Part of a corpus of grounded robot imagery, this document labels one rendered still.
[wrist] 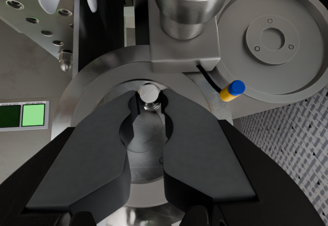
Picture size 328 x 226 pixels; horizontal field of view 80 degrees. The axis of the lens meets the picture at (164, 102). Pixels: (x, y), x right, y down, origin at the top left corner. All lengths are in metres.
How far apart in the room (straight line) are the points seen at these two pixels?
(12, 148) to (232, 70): 0.54
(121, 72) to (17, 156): 0.47
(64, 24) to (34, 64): 1.93
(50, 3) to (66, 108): 0.10
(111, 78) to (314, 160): 0.22
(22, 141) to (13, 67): 1.87
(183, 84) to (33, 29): 0.38
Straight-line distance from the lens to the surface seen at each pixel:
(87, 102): 0.17
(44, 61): 2.36
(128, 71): 0.17
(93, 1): 0.20
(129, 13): 0.63
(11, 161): 0.61
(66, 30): 0.48
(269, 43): 0.21
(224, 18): 0.21
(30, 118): 0.59
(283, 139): 0.31
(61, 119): 0.18
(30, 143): 0.59
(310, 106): 0.27
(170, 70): 0.16
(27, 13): 0.45
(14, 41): 2.53
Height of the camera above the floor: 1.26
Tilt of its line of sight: 10 degrees down
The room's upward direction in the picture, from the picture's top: 177 degrees clockwise
